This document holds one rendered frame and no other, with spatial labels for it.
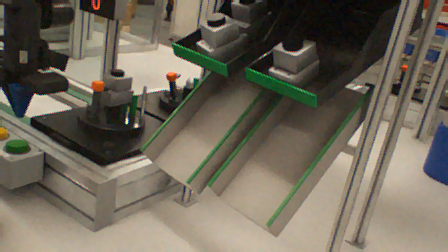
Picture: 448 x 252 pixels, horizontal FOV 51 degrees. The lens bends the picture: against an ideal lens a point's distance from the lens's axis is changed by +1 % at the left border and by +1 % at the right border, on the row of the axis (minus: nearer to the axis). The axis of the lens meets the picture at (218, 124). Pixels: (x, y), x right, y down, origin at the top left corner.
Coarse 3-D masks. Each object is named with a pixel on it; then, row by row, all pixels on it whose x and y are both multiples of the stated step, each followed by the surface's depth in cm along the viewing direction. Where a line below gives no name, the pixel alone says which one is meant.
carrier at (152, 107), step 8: (192, 80) 120; (168, 88) 123; (184, 88) 120; (192, 88) 120; (152, 96) 126; (160, 96) 121; (168, 96) 122; (184, 96) 120; (128, 104) 118; (152, 104) 120; (160, 104) 120; (168, 104) 117; (176, 104) 117; (144, 112) 115; (152, 112) 114; (160, 112) 115; (168, 112) 116; (160, 120) 112
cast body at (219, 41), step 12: (204, 24) 73; (216, 24) 71; (228, 24) 72; (204, 36) 74; (216, 36) 71; (228, 36) 72; (240, 36) 74; (204, 48) 73; (216, 48) 72; (228, 48) 73; (240, 48) 75; (216, 60) 73; (228, 60) 74
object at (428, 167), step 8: (440, 128) 134; (440, 136) 134; (432, 144) 137; (440, 144) 133; (432, 152) 136; (440, 152) 133; (432, 160) 136; (440, 160) 133; (424, 168) 139; (432, 168) 136; (440, 168) 133; (432, 176) 136; (440, 176) 134
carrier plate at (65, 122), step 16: (64, 112) 104; (80, 112) 106; (48, 128) 96; (64, 128) 96; (80, 128) 98; (144, 128) 104; (80, 144) 91; (96, 144) 92; (128, 144) 95; (96, 160) 89; (112, 160) 88
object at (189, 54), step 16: (224, 0) 82; (272, 0) 91; (288, 0) 74; (304, 0) 77; (272, 16) 85; (288, 16) 76; (192, 32) 80; (272, 32) 75; (288, 32) 78; (176, 48) 78; (192, 48) 80; (256, 48) 73; (272, 48) 76; (208, 64) 73; (224, 64) 70; (240, 64) 72
